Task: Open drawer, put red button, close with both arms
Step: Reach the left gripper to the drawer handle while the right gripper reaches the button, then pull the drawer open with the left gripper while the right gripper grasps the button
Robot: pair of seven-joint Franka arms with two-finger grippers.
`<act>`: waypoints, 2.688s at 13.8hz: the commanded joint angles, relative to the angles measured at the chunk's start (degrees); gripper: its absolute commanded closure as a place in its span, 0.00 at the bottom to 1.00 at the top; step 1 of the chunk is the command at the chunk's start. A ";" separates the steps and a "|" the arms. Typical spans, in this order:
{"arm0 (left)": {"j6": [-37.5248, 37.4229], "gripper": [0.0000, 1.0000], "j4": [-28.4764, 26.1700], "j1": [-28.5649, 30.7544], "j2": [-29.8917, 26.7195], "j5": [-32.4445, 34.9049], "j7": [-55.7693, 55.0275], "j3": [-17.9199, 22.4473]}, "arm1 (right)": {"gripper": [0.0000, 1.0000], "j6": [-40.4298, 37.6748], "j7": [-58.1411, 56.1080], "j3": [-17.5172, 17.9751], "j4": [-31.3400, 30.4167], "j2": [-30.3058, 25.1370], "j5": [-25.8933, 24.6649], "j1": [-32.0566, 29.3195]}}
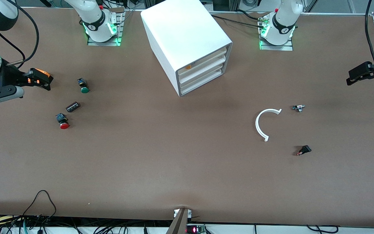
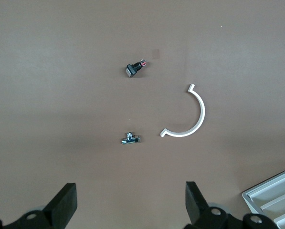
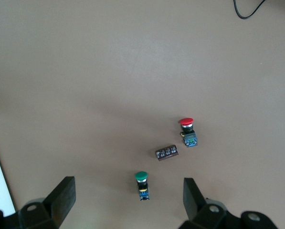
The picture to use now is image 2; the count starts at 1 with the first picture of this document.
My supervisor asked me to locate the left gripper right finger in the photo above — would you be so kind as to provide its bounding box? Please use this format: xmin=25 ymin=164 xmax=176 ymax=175
xmin=185 ymin=181 xmax=280 ymax=229

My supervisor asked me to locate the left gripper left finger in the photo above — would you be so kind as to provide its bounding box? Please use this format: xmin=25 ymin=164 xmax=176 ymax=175
xmin=0 ymin=183 xmax=78 ymax=229

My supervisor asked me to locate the white drawer cabinet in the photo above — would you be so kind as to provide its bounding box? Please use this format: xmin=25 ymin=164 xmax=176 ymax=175
xmin=242 ymin=166 xmax=285 ymax=229

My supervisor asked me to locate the chrome tee pipe fitting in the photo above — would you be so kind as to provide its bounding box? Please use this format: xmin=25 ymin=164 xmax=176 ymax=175
xmin=120 ymin=132 xmax=142 ymax=145

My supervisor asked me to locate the white half ring clamp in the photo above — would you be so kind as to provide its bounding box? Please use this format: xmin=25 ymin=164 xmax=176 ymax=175
xmin=159 ymin=83 xmax=206 ymax=138

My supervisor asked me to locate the black square push button switch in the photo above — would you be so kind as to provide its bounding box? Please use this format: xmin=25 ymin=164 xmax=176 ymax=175
xmin=124 ymin=59 xmax=148 ymax=78

